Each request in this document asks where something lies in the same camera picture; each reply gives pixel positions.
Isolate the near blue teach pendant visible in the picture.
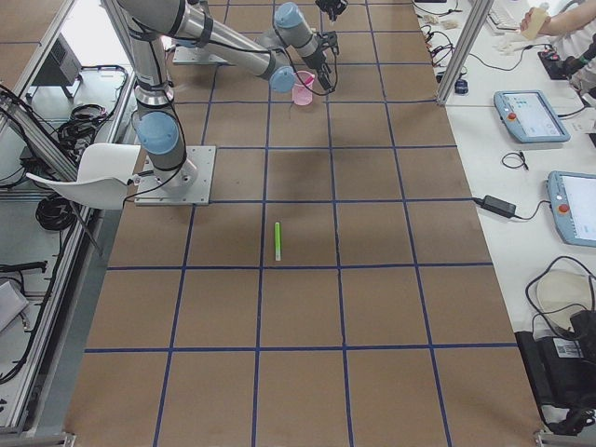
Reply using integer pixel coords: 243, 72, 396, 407
547, 171, 595, 248

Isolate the white keyboard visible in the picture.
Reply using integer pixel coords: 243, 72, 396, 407
486, 1, 518, 34

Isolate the person's hand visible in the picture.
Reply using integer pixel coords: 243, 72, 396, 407
520, 7, 550, 39

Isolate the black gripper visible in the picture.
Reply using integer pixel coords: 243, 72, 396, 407
315, 0, 348, 21
305, 31, 338, 91

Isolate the round beige disc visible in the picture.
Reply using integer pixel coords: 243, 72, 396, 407
536, 270, 591, 331

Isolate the aluminium frame post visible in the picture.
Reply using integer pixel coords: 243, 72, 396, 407
436, 0, 494, 106

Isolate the blue teach pendant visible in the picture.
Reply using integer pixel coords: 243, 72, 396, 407
493, 90, 570, 143
547, 171, 595, 248

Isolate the beige bottle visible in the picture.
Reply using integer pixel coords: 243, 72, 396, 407
521, 2, 549, 40

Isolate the pink mesh cup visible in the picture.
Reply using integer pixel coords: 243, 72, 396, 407
291, 71, 316, 106

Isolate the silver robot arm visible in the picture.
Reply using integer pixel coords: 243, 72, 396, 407
118, 1, 339, 205

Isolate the black cable coil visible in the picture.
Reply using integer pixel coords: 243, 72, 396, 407
35, 194, 75, 233

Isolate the black power adapter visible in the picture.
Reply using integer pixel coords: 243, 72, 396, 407
472, 195, 516, 219

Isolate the small blue black box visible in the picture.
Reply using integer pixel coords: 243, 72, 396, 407
454, 78, 469, 95

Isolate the far blue teach pendant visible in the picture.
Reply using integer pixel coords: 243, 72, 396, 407
493, 90, 570, 143

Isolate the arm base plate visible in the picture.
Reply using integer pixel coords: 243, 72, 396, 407
172, 45, 230, 65
133, 145, 216, 206

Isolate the person's forearm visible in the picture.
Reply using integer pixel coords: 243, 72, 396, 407
549, 2, 595, 35

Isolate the grey box under frame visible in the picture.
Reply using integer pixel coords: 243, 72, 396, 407
26, 34, 82, 100

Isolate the black device with label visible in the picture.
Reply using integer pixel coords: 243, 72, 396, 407
515, 310, 595, 436

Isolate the green marker pen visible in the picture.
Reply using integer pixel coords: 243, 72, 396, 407
274, 222, 282, 262

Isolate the white plastic chair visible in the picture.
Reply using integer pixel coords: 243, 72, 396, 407
26, 142, 141, 210

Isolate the small black cable loop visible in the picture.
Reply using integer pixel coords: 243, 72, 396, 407
501, 150, 530, 171

